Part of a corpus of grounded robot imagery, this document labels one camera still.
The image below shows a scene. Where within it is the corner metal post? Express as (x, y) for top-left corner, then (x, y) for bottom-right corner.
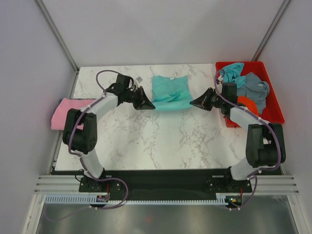
(251, 0), (292, 61)
(34, 0), (79, 74)

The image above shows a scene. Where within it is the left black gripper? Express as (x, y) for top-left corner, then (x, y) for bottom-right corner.
(124, 87), (155, 111)

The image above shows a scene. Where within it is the red plastic bin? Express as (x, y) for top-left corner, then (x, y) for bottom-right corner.
(215, 61), (285, 124)

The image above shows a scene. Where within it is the left white cable duct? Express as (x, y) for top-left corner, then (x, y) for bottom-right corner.
(45, 194), (109, 204)

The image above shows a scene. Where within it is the teal t shirt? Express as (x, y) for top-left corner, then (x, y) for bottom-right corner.
(152, 76), (193, 112)

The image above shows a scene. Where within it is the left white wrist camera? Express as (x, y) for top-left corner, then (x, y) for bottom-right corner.
(136, 77), (144, 86)

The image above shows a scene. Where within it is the right white cable duct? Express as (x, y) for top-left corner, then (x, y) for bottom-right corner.
(216, 194), (243, 206)

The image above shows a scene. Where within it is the right corner metal post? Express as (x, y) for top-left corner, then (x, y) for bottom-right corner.
(251, 0), (292, 61)

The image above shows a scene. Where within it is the light blue t shirt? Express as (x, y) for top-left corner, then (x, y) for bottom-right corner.
(219, 62), (246, 88)

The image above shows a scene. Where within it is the grey t shirt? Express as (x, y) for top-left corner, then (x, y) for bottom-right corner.
(237, 72), (270, 114)

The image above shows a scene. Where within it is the aluminium rail frame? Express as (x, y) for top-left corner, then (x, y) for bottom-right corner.
(35, 175), (299, 195)

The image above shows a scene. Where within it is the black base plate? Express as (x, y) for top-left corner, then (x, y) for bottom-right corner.
(79, 169), (252, 200)

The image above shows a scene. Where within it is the white cable duct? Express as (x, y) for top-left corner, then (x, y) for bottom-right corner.
(45, 194), (109, 204)
(216, 194), (243, 206)

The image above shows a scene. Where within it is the left corner metal post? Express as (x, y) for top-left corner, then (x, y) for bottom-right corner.
(34, 0), (79, 74)

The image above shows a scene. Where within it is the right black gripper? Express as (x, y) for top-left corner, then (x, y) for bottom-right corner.
(190, 88), (225, 112)

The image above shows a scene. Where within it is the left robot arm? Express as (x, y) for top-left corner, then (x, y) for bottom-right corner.
(62, 72), (155, 192)

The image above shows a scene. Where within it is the orange t shirt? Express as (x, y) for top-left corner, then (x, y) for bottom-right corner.
(237, 96), (259, 116)

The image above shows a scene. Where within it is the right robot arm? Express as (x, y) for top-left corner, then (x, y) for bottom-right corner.
(190, 82), (286, 192)

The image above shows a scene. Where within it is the pink folded t shirt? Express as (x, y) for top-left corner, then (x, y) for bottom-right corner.
(50, 97), (98, 131)

